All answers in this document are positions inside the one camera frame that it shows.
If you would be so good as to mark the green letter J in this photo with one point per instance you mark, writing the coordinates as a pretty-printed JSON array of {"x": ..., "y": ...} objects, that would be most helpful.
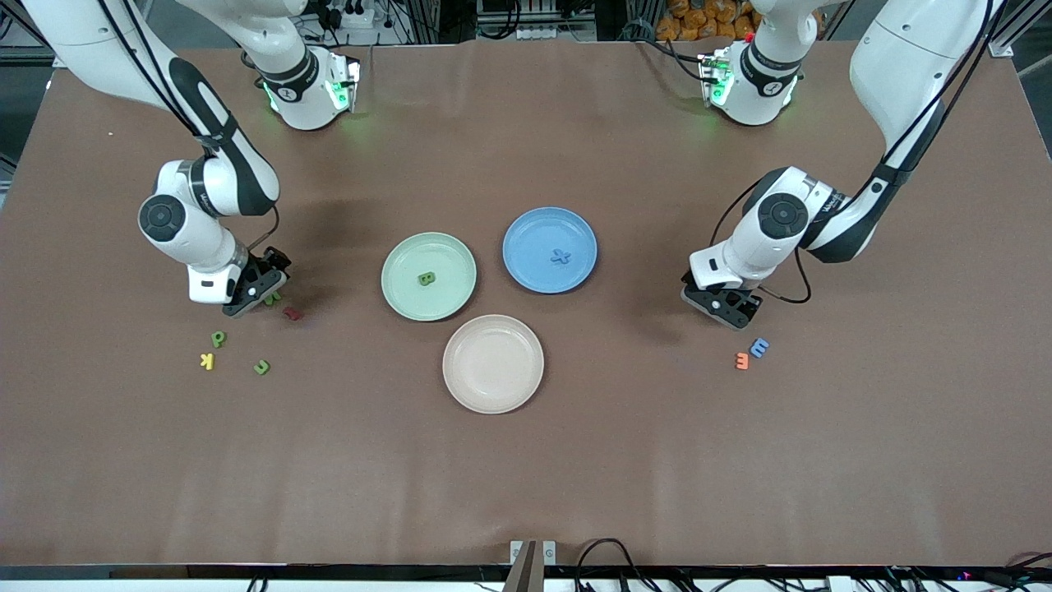
[{"x": 261, "y": 367}]

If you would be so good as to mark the blue letter E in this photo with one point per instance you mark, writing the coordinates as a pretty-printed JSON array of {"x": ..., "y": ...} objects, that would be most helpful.
[{"x": 759, "y": 347}]

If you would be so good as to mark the small white power strip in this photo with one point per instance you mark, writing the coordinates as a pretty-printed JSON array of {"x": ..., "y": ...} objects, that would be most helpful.
[{"x": 542, "y": 33}]

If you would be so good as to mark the beige plate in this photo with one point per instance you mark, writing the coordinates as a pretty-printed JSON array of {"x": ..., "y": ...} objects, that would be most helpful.
[{"x": 493, "y": 363}]

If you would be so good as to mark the green plate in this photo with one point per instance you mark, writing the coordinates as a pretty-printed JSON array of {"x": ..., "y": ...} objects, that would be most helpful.
[{"x": 448, "y": 296}]

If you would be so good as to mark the green letter N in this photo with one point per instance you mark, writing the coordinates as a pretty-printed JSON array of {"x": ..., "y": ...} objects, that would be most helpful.
[{"x": 272, "y": 300}]

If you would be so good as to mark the bag of orange items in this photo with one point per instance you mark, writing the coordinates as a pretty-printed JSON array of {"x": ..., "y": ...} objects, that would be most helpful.
[{"x": 699, "y": 20}]

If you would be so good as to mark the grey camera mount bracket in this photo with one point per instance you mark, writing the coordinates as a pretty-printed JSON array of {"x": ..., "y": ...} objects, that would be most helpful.
[{"x": 530, "y": 567}]

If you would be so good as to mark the white power strip with plugs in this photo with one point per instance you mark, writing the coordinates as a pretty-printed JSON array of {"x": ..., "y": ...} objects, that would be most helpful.
[{"x": 357, "y": 18}]

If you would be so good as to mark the aluminium frame post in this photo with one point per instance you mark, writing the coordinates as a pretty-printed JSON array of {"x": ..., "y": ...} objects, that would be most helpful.
[{"x": 1003, "y": 47}]

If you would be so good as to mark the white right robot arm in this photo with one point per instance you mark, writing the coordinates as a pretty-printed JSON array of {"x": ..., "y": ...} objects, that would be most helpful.
[{"x": 185, "y": 230}]

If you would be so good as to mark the green letter P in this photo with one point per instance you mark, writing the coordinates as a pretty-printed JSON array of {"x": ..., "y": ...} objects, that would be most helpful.
[{"x": 218, "y": 338}]

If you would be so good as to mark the blue letter X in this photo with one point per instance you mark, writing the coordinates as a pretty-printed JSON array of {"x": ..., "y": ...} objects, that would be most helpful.
[{"x": 561, "y": 256}]

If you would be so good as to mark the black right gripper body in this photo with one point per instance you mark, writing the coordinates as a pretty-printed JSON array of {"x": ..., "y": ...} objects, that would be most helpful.
[{"x": 276, "y": 261}]

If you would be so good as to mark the yellow letter K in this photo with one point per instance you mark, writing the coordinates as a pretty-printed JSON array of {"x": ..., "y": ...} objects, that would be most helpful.
[{"x": 207, "y": 360}]

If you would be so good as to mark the brown table cover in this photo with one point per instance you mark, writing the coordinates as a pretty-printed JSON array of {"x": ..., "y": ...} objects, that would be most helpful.
[{"x": 526, "y": 477}]

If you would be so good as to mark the blue plate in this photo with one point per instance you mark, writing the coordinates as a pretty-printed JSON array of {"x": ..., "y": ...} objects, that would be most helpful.
[{"x": 534, "y": 271}]

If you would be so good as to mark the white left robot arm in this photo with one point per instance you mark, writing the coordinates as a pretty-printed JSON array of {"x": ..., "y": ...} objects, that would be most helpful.
[{"x": 772, "y": 222}]

